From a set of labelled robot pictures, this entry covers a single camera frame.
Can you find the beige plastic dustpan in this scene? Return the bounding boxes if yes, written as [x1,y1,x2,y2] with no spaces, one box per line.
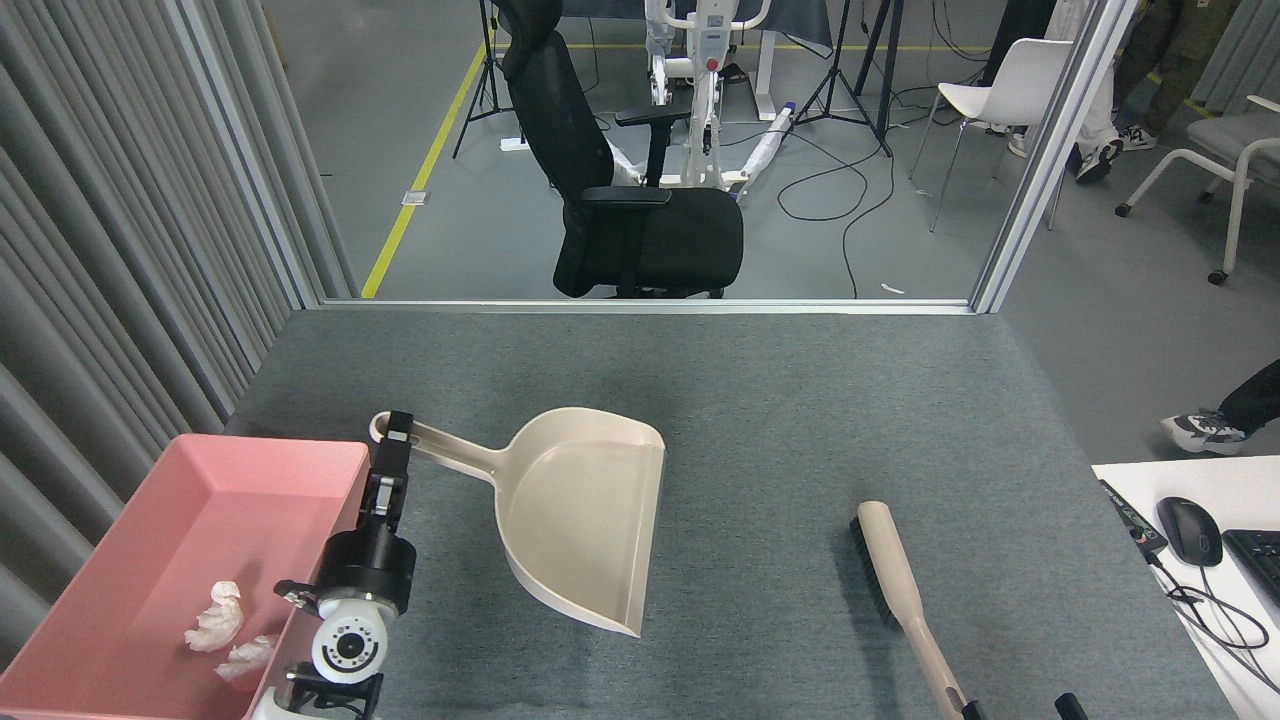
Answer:
[369,407,667,639]

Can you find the narrow grey curtain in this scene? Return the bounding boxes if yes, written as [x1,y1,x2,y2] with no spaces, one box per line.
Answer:
[1195,0,1280,116]

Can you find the wide grey curtain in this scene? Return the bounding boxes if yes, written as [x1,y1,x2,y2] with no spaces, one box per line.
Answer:
[0,0,356,671]

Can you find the large black tripod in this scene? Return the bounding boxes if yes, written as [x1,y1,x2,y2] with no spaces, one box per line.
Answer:
[790,0,906,159]

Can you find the black computer mouse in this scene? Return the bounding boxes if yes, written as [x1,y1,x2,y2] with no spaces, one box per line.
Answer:
[1157,497,1224,568]

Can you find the black office chair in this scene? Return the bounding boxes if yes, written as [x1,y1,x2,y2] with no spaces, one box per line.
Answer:
[497,0,746,299]

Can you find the white paper ball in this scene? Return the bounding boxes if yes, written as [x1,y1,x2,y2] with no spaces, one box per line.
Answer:
[184,581,244,653]
[215,635,279,683]

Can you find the white side desk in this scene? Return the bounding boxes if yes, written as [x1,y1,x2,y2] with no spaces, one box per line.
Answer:
[1092,457,1280,720]

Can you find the black keyboard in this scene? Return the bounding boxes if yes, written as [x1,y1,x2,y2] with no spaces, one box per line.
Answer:
[1222,529,1280,606]

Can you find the person's foot in sneaker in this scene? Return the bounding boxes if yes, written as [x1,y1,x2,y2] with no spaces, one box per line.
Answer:
[1160,360,1280,456]

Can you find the grey chair with white frame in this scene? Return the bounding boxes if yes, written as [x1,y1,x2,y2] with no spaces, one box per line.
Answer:
[1115,95,1280,286]

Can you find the black desk cable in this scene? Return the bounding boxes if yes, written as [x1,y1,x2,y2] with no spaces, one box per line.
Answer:
[1145,550,1280,691]

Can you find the silver rail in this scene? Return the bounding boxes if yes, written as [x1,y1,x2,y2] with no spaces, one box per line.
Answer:
[320,298,976,316]

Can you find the white plastic chair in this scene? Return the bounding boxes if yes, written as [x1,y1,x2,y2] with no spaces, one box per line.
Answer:
[908,38,1076,233]

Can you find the person in white trousers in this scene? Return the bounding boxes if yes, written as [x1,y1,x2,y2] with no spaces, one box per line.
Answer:
[1005,0,1126,183]

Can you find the white stand on wheels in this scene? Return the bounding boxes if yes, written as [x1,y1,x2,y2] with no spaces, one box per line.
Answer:
[605,0,801,196]

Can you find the pink plastic bin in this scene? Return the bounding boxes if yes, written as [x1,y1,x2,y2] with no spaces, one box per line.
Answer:
[0,433,381,720]

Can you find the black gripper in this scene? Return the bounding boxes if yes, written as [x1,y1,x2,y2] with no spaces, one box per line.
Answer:
[315,410,416,616]

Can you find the thin black tripod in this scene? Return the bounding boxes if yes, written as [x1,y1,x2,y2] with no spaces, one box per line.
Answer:
[452,0,516,159]

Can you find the beige hand brush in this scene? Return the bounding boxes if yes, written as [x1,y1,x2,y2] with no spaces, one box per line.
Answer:
[849,500,971,720]

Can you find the person in olive trousers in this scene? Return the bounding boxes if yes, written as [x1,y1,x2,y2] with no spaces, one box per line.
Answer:
[1110,0,1241,151]

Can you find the black flat device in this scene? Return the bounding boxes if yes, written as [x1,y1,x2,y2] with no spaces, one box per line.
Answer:
[1098,480,1169,561]

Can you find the black floor cable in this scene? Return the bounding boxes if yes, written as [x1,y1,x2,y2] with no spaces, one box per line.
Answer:
[778,130,896,299]

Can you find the silver post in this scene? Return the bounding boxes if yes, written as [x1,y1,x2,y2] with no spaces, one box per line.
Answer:
[970,0,1146,314]

